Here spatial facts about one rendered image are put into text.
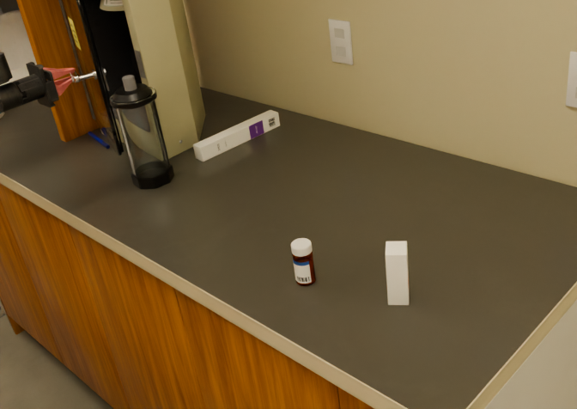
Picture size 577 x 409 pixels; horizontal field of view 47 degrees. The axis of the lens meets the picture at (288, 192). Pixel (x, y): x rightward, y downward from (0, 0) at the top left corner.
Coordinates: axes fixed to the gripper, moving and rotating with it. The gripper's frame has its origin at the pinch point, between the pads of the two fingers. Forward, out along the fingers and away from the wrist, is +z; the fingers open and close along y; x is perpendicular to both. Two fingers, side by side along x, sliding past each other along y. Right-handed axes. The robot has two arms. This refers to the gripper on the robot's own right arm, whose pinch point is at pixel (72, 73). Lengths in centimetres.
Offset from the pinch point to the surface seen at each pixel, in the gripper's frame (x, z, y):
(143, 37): -13.2, 13.9, 6.5
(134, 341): -21, -14, -64
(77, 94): 24.0, 11.1, -13.6
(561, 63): -97, 56, -1
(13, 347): 81, -18, -119
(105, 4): 0.8, 13.8, 13.2
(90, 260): -10.6, -14.4, -43.2
